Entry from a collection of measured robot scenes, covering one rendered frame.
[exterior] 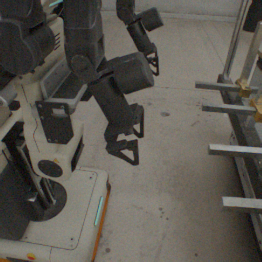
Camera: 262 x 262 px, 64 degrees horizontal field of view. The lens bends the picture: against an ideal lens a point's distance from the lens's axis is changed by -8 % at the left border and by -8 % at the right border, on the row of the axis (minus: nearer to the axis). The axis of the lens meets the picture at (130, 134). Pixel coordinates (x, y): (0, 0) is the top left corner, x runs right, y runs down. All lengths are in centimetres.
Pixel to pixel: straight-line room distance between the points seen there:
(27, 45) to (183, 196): 147
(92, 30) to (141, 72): 11
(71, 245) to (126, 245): 40
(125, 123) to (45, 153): 44
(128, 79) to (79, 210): 98
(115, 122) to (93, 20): 21
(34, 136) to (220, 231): 128
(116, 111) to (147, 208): 120
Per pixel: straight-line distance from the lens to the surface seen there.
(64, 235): 124
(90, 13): 39
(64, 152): 83
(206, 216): 164
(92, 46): 40
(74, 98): 65
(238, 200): 69
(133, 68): 41
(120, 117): 46
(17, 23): 42
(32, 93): 73
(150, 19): 82
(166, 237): 151
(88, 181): 139
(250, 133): 119
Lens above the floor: 138
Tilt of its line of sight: 41 degrees down
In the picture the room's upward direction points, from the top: straight up
